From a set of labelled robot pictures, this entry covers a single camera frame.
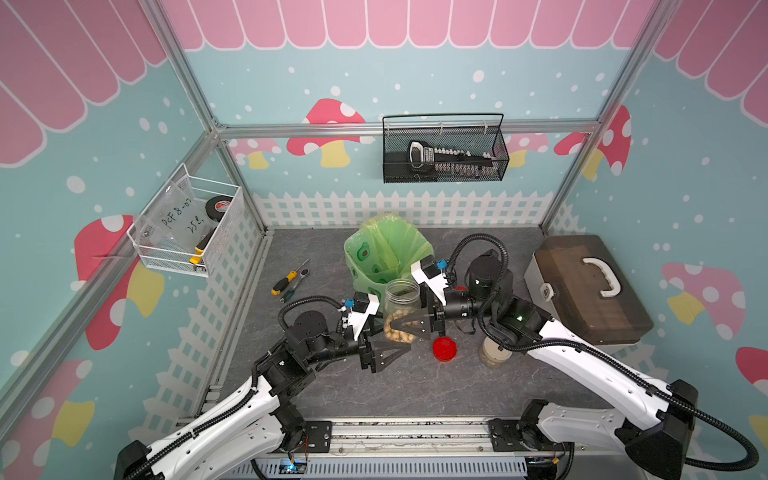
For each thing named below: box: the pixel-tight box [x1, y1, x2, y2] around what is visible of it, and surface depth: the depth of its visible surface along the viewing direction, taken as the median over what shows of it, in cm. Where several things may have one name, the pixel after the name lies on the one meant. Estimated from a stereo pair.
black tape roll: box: [205, 195, 234, 222], surface depth 81 cm
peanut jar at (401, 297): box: [383, 278, 422, 344], surface depth 58 cm
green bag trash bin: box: [344, 214, 435, 303], surface depth 89 cm
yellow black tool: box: [189, 226, 217, 264], surface depth 65 cm
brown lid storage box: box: [524, 235, 654, 347], surface depth 84 cm
